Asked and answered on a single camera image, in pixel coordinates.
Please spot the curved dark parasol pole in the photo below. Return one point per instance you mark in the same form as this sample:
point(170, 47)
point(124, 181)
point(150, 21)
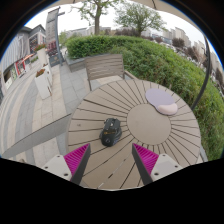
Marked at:
point(204, 78)

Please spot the round-crowned green tree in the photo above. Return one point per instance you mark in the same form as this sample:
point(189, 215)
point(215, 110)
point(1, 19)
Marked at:
point(140, 16)

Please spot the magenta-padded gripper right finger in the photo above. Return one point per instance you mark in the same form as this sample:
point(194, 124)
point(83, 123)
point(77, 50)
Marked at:
point(146, 159)

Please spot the black computer mouse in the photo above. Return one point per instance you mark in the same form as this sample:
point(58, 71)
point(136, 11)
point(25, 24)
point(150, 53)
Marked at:
point(110, 132)

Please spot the brown slatted outdoor chair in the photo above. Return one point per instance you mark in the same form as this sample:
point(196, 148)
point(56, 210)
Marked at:
point(104, 66)

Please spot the bare-trunk tree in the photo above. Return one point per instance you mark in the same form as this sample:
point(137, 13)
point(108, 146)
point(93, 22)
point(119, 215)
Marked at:
point(97, 20)

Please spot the grey standing banner sign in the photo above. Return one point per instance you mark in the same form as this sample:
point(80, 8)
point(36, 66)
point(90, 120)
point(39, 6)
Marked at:
point(51, 30)

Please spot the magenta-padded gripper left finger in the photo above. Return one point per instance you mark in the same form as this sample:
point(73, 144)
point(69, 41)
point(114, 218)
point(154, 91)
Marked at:
point(76, 159)

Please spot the beige parasol canopy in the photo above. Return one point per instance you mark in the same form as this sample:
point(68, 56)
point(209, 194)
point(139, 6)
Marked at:
point(160, 3)

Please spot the green hedge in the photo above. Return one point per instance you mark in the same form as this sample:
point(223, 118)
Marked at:
point(160, 63)

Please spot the white planter box with flowers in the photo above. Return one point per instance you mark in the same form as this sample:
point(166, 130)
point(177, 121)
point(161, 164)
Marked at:
point(42, 85)

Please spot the lilac mouse pad with wrist rest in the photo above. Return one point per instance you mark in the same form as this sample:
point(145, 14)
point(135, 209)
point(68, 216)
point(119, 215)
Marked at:
point(159, 98)

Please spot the tall white planter with shrub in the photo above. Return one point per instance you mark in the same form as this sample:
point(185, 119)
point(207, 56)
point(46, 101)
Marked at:
point(41, 55)

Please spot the grey outdoor chair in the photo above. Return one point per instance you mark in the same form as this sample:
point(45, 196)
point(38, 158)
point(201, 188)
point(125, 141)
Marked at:
point(36, 135)

